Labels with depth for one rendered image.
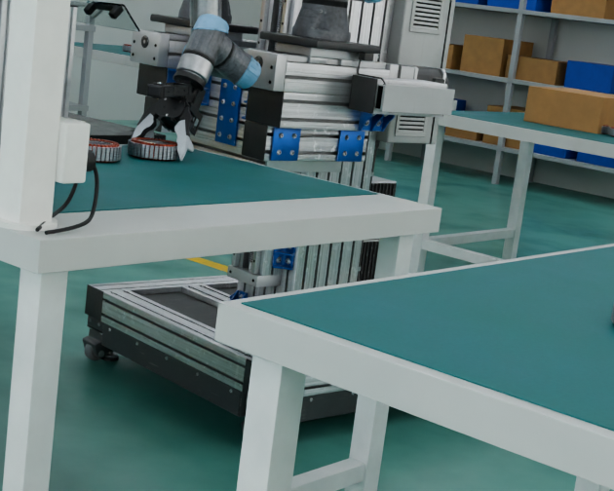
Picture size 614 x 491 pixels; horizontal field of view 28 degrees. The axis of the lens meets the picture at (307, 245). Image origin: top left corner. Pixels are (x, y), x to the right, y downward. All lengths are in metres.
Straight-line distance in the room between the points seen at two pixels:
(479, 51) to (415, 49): 5.79
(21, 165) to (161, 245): 0.26
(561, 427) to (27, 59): 0.94
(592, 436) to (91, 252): 0.87
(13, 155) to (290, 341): 0.58
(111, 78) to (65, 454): 7.35
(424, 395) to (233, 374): 1.86
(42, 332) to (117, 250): 0.16
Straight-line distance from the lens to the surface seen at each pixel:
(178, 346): 3.33
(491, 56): 9.26
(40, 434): 1.90
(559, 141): 4.85
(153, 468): 2.97
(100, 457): 3.01
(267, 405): 1.52
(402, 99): 3.14
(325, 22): 3.11
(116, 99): 10.23
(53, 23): 1.80
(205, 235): 1.97
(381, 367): 1.35
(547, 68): 9.03
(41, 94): 1.80
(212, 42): 2.77
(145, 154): 2.64
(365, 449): 2.58
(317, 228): 2.18
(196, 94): 2.77
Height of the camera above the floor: 1.11
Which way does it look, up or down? 11 degrees down
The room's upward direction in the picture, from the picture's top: 7 degrees clockwise
